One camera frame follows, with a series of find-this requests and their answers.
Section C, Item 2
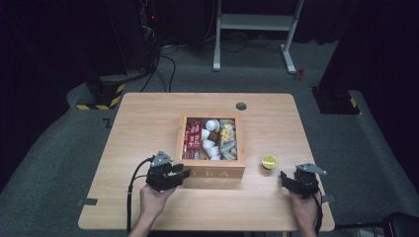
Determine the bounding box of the black chair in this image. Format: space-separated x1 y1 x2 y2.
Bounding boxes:
335 211 419 237

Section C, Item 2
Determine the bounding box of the yellow sachet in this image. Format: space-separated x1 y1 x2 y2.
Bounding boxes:
219 122 235 142

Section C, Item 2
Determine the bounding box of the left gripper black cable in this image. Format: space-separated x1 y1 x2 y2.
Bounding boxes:
126 155 156 235

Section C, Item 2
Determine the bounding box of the small red sachet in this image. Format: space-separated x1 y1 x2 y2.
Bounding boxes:
182 148 201 161

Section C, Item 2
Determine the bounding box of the black floor cable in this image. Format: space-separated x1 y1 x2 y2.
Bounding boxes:
139 53 178 94

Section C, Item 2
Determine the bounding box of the person's right hand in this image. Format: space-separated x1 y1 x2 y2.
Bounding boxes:
289 190 323 229

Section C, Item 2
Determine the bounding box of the black stand base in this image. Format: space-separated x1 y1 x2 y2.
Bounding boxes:
310 86 361 116

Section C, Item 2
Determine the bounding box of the grey sachet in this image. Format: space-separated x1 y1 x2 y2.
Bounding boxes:
219 140 238 161

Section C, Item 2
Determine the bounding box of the person's left hand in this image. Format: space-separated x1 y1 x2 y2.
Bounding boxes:
138 183 178 221

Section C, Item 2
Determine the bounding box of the white metal stand frame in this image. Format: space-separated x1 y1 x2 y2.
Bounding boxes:
211 0 305 75

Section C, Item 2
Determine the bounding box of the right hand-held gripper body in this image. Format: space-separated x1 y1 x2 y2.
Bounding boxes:
293 163 328 200

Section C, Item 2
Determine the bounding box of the yellow-green lidded capsule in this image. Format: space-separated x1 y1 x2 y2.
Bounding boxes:
261 154 279 171

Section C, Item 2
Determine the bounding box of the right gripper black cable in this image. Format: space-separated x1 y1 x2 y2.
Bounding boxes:
313 192 325 236

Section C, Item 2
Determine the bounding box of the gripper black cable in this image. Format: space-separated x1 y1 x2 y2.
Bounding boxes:
126 155 156 235
313 192 325 236

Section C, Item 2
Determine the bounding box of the black yellow striped base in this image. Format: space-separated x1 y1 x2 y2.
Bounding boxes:
75 77 127 112

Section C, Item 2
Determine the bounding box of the wooden tea box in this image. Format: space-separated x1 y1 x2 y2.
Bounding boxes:
174 113 247 181

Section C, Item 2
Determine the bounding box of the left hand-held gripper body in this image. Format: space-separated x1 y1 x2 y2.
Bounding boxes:
145 150 184 193

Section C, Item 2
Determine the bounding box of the large red sachet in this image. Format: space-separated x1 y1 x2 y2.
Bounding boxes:
186 118 203 151

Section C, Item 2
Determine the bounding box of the dark equipment rack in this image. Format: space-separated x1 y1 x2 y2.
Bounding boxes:
105 0 163 75

